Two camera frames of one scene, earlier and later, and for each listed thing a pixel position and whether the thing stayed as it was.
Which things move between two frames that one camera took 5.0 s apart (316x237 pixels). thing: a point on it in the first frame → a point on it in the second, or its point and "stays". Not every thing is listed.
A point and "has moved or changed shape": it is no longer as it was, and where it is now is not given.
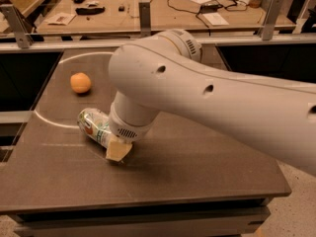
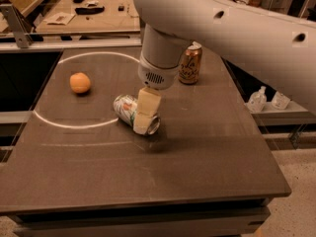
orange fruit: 80,82 stays
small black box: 121,8 stays
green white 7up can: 95,123 has moved or changed shape
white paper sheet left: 61,19 stays
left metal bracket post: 23,32 stays
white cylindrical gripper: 127,128 → 157,75
